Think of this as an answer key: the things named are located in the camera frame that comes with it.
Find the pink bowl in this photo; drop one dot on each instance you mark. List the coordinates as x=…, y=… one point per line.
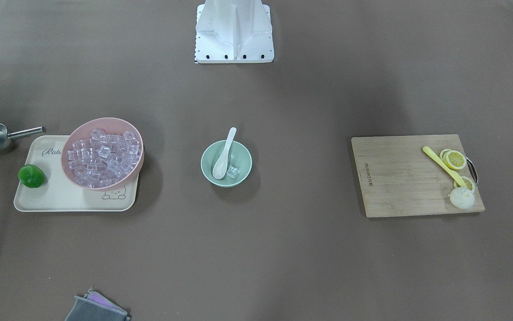
x=110, y=125

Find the white ceramic spoon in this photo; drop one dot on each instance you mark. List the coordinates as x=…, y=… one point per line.
x=221, y=165

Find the grey folded cloth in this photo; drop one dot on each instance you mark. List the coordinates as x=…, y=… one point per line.
x=93, y=306

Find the upper lemon slice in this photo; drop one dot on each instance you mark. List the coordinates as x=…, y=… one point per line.
x=470, y=184

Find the yellow plastic knife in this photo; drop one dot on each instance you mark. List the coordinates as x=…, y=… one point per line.
x=454, y=175

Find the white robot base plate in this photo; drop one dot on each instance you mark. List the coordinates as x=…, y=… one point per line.
x=233, y=31

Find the wooden cutting board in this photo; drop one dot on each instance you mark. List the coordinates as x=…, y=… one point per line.
x=398, y=179

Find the clear ice cube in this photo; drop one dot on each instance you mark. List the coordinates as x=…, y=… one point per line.
x=232, y=172

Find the lower lemon slice stack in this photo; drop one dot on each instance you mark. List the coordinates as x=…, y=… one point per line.
x=453, y=159

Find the green lime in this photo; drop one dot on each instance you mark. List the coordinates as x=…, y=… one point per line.
x=31, y=176

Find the mint green bowl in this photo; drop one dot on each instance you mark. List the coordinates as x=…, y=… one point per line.
x=239, y=158

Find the white steamed bun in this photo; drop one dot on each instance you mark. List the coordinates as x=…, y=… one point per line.
x=462, y=198

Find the pile of clear ice cubes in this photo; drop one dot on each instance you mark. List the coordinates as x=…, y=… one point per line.
x=103, y=159

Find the cream plastic tray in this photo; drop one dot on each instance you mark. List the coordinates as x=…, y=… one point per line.
x=58, y=194

